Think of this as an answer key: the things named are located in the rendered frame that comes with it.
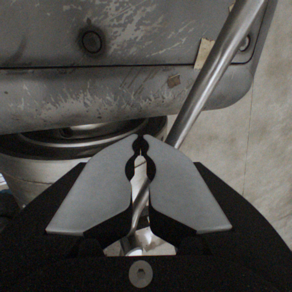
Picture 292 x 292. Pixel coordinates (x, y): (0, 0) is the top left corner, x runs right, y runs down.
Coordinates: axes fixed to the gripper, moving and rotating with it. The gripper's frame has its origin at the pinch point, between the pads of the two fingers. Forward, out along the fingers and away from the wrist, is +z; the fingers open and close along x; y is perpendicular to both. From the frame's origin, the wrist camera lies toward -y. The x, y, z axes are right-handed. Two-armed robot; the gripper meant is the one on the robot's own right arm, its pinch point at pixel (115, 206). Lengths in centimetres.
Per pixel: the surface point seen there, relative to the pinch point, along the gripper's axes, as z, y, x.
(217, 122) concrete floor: 136, 33, -108
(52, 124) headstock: -7.2, -32.3, 15.1
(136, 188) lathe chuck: 1.9, -20.1, 14.5
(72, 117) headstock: -5.1, -33.2, 15.9
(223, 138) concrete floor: 151, 57, -108
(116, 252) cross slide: -0.3, 45.0, -11.0
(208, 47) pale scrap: 8.4, -39.6, 17.3
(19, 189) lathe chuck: -14.1, -21.7, 11.4
